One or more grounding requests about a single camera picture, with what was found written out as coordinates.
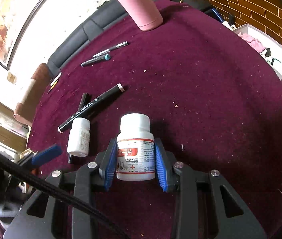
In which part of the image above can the white red medicine bottle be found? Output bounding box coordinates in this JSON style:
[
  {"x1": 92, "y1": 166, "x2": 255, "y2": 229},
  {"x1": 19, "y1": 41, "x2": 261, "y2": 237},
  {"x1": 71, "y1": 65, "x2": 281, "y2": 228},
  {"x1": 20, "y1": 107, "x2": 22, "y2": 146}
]
[{"x1": 117, "y1": 113, "x2": 155, "y2": 181}]

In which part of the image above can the white plastic bottle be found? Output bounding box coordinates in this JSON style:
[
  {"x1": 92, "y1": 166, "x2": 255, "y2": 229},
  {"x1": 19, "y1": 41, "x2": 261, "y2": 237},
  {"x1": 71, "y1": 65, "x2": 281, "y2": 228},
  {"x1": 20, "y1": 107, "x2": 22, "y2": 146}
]
[{"x1": 67, "y1": 118, "x2": 90, "y2": 158}]

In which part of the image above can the brown armchair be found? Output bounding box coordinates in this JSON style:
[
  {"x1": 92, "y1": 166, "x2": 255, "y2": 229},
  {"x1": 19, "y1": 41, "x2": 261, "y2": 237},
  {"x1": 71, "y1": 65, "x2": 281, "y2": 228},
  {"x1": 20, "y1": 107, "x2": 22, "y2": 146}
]
[{"x1": 13, "y1": 63, "x2": 52, "y2": 127}]

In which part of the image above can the black pen under marker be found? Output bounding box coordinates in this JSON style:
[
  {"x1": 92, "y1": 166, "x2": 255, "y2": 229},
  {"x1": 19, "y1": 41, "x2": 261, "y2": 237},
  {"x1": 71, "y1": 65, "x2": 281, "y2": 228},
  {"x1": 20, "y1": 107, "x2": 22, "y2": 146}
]
[{"x1": 78, "y1": 93, "x2": 92, "y2": 111}]

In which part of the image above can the white pen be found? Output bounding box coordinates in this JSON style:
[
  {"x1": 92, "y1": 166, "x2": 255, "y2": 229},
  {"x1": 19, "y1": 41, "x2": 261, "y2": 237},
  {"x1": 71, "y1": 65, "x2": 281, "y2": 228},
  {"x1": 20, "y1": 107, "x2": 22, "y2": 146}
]
[{"x1": 50, "y1": 72, "x2": 62, "y2": 86}]

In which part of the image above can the yellow black pen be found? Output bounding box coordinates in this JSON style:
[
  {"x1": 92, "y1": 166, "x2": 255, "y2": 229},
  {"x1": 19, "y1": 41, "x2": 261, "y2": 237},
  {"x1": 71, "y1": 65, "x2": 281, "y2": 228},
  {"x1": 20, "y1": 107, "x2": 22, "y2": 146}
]
[{"x1": 47, "y1": 80, "x2": 58, "y2": 94}]

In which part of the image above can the maroon tablecloth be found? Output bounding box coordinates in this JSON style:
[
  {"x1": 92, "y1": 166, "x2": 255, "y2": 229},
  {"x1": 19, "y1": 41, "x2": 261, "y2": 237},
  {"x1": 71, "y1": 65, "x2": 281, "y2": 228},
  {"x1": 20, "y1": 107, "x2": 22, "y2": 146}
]
[{"x1": 28, "y1": 0, "x2": 282, "y2": 238}]

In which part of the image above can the black marker pink cap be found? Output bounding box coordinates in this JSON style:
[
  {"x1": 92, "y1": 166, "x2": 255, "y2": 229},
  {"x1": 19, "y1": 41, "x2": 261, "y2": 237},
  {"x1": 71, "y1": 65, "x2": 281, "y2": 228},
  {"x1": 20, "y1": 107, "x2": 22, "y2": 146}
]
[{"x1": 57, "y1": 83, "x2": 125, "y2": 133}]

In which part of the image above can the teal cap marker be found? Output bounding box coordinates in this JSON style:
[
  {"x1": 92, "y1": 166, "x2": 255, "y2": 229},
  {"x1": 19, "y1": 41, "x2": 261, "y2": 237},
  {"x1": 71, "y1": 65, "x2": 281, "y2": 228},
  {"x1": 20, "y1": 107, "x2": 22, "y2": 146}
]
[{"x1": 81, "y1": 54, "x2": 111, "y2": 67}]

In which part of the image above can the black silver pen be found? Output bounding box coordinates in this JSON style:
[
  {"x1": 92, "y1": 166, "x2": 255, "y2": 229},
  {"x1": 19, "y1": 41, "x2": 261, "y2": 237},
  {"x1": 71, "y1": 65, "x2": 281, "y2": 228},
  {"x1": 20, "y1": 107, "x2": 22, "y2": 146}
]
[{"x1": 92, "y1": 42, "x2": 129, "y2": 58}]

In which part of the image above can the white storage box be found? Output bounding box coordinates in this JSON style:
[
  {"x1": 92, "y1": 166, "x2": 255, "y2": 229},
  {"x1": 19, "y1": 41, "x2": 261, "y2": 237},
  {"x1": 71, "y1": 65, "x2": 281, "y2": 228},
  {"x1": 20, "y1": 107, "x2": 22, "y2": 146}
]
[{"x1": 232, "y1": 24, "x2": 282, "y2": 83}]

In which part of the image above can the framed painting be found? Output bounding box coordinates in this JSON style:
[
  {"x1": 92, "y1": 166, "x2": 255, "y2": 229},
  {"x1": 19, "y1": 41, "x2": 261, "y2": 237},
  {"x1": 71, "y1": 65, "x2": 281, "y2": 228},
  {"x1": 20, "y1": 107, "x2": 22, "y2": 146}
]
[{"x1": 0, "y1": 0, "x2": 46, "y2": 71}]

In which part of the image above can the black sofa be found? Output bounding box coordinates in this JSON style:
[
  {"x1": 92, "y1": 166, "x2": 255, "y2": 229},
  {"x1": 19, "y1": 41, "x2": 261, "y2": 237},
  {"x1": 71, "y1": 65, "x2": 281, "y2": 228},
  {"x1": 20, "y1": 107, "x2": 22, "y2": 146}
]
[{"x1": 47, "y1": 0, "x2": 212, "y2": 78}]

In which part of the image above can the pink thermos bottle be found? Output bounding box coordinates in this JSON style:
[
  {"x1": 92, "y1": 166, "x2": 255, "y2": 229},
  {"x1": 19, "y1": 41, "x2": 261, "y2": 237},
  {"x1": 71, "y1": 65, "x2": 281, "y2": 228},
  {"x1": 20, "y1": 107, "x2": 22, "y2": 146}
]
[{"x1": 118, "y1": 0, "x2": 163, "y2": 31}]

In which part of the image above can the black cable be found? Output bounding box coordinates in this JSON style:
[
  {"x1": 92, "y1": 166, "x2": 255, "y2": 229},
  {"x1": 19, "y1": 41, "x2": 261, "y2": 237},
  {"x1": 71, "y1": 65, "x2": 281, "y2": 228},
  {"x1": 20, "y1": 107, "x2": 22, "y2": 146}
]
[{"x1": 0, "y1": 139, "x2": 129, "y2": 239}]

